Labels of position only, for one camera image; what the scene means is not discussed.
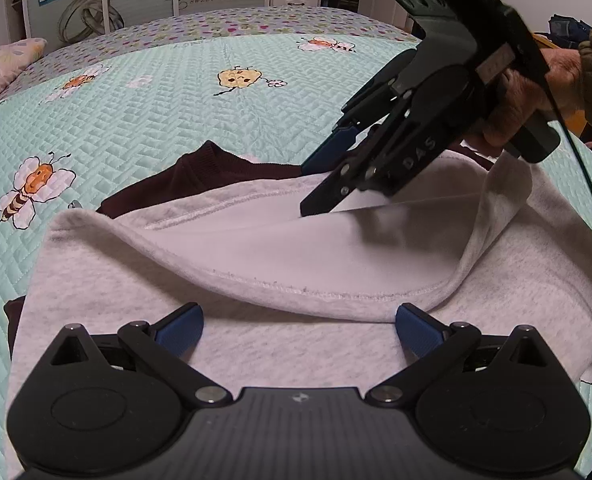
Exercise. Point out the floral pillow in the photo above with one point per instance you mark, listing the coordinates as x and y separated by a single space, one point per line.
1 65

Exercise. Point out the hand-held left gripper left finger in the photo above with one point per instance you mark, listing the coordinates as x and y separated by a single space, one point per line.
183 330

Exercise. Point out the bee print quilted bedspread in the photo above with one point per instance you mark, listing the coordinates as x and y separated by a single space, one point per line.
151 110

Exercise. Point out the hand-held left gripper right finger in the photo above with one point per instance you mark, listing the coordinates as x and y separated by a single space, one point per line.
416 332

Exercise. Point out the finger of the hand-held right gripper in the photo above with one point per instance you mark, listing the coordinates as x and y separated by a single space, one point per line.
326 195
326 152

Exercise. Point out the brown and grey sweatshirt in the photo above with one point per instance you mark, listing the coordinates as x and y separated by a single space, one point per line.
276 260

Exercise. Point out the dark blue bag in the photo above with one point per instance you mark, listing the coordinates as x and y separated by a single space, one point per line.
571 30

